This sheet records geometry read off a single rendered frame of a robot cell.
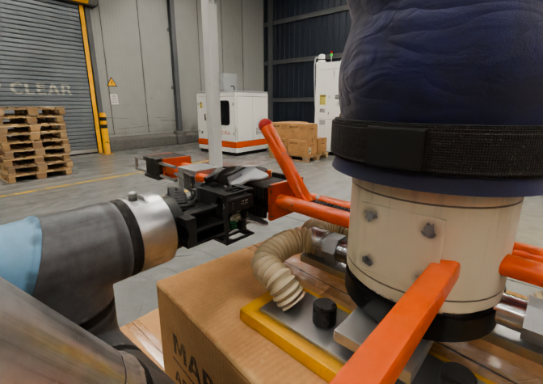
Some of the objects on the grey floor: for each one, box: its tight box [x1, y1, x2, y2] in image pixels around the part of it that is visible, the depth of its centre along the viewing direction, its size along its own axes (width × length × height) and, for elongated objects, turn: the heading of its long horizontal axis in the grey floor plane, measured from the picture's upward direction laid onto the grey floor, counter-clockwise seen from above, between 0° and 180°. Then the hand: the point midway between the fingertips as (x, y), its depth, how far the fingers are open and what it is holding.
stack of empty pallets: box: [0, 107, 74, 184], centre depth 596 cm, size 129×110×131 cm
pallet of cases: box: [269, 121, 329, 162], centre depth 791 cm, size 121×103×90 cm
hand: (258, 190), depth 55 cm, fingers closed on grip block, 6 cm apart
